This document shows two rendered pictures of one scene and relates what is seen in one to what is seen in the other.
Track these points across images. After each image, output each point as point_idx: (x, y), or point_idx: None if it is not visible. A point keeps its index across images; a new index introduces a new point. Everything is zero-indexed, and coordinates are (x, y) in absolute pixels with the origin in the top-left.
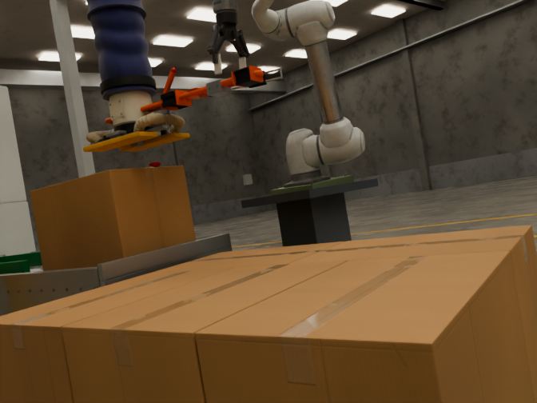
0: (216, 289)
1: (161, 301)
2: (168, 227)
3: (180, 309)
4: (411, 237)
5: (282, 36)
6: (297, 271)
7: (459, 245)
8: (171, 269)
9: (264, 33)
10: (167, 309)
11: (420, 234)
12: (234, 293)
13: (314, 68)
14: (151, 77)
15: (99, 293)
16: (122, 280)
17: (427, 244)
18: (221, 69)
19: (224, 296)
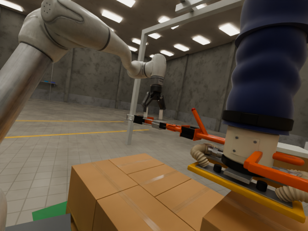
0: (161, 177)
1: (173, 178)
2: None
3: (168, 171)
4: (89, 180)
5: (78, 47)
6: (141, 175)
7: (104, 165)
8: (186, 228)
9: (100, 46)
10: (170, 173)
11: (83, 181)
12: (158, 172)
13: (37, 85)
14: (227, 108)
15: (203, 203)
16: None
17: (102, 171)
18: (158, 117)
19: (160, 172)
